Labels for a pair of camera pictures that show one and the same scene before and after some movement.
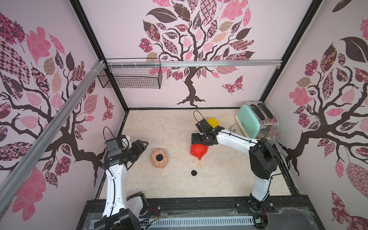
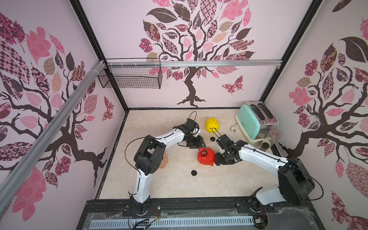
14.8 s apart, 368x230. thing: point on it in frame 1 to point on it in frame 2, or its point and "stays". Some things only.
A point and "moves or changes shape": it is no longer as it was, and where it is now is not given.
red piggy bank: [198, 150] moves or changes shape
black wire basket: [137, 76] stays
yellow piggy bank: [213, 122] stays
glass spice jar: [274, 135] stays
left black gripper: [141, 148] to [199, 143]
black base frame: [288, 212] stays
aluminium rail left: [6, 188] stays
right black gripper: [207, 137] to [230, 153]
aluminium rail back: [223, 63] stays
